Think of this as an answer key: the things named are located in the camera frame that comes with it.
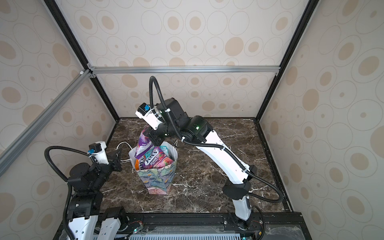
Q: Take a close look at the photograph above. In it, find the teal snack packet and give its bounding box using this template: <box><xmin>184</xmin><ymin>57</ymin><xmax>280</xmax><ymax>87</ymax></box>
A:
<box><xmin>160</xmin><ymin>146</ymin><xmax>170</xmax><ymax>157</ymax></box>

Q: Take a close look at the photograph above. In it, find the purple Fox's candy packet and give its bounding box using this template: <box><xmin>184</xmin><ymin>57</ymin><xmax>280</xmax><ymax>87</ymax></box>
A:
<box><xmin>135</xmin><ymin>126</ymin><xmax>153</xmax><ymax>160</ymax></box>

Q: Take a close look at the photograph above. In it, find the pink candy packet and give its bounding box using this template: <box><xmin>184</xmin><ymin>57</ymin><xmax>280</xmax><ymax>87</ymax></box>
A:
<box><xmin>140</xmin><ymin>147</ymin><xmax>174</xmax><ymax>170</ymax></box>

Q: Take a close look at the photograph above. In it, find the white floral paper bag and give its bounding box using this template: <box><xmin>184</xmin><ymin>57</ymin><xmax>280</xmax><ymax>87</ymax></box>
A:
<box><xmin>116</xmin><ymin>142</ymin><xmax>178</xmax><ymax>195</ymax></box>

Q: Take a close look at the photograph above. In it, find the orange snack packet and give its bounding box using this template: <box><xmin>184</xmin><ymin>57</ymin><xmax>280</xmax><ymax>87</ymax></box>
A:
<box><xmin>135</xmin><ymin>159</ymin><xmax>141</xmax><ymax>171</ymax></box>

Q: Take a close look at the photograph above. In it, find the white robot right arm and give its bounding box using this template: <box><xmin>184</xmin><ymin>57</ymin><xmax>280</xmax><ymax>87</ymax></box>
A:
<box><xmin>136</xmin><ymin>98</ymin><xmax>252</xmax><ymax>222</ymax></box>

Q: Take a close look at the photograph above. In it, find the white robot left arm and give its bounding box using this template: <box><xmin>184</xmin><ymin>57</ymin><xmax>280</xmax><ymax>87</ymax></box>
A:
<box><xmin>66</xmin><ymin>148</ymin><xmax>129</xmax><ymax>240</ymax></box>

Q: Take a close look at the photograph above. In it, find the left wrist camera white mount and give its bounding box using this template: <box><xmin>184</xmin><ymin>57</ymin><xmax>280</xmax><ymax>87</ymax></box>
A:
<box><xmin>88</xmin><ymin>141</ymin><xmax>109</xmax><ymax>165</ymax></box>

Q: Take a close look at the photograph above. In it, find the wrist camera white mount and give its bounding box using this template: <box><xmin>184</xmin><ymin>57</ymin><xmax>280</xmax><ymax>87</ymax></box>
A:
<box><xmin>136</xmin><ymin>103</ymin><xmax>164</xmax><ymax>130</ymax></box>
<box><xmin>88</xmin><ymin>141</ymin><xmax>109</xmax><ymax>165</ymax></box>

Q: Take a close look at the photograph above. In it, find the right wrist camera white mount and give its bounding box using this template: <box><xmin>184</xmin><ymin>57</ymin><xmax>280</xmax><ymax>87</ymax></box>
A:
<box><xmin>136</xmin><ymin>103</ymin><xmax>164</xmax><ymax>130</ymax></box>

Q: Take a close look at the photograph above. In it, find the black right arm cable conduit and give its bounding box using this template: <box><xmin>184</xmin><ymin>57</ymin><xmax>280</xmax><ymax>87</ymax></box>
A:
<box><xmin>148</xmin><ymin>75</ymin><xmax>285</xmax><ymax>204</ymax></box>

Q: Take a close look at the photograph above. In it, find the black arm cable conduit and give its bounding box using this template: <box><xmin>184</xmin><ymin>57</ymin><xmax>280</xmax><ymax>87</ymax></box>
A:
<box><xmin>148</xmin><ymin>75</ymin><xmax>285</xmax><ymax>204</ymax></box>
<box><xmin>44</xmin><ymin>145</ymin><xmax>90</xmax><ymax>240</ymax></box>

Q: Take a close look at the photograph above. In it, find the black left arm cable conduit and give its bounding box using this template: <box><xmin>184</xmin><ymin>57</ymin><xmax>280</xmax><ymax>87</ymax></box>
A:
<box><xmin>44</xmin><ymin>145</ymin><xmax>90</xmax><ymax>240</ymax></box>

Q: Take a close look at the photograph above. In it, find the silver rear aluminium rail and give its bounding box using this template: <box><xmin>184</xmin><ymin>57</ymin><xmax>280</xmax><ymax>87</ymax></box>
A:
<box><xmin>91</xmin><ymin>66</ymin><xmax>280</xmax><ymax>74</ymax></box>

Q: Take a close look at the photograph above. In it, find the silver aluminium rail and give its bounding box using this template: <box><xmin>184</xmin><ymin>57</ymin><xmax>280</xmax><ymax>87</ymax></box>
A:
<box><xmin>1</xmin><ymin>70</ymin><xmax>91</xmax><ymax>175</ymax></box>
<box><xmin>91</xmin><ymin>66</ymin><xmax>280</xmax><ymax>74</ymax></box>

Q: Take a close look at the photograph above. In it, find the silver left aluminium rail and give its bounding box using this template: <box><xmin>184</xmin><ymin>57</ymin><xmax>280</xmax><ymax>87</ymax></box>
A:
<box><xmin>1</xmin><ymin>70</ymin><xmax>91</xmax><ymax>175</ymax></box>

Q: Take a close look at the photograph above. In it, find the black left corner post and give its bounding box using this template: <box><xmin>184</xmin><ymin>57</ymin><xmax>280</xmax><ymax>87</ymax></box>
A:
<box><xmin>44</xmin><ymin>0</ymin><xmax>120</xmax><ymax>123</ymax></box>

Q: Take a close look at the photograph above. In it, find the black corner post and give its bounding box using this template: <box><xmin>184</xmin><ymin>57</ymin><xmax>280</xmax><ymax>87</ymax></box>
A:
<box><xmin>256</xmin><ymin>0</ymin><xmax>319</xmax><ymax>123</ymax></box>
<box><xmin>44</xmin><ymin>0</ymin><xmax>120</xmax><ymax>123</ymax></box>

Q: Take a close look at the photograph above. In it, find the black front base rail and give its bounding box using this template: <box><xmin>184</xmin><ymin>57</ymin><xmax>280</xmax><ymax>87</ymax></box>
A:
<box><xmin>59</xmin><ymin>211</ymin><xmax>313</xmax><ymax>240</ymax></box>

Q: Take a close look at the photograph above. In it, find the black right corner post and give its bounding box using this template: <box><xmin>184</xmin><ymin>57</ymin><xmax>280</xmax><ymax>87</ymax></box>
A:
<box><xmin>256</xmin><ymin>0</ymin><xmax>319</xmax><ymax>123</ymax></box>

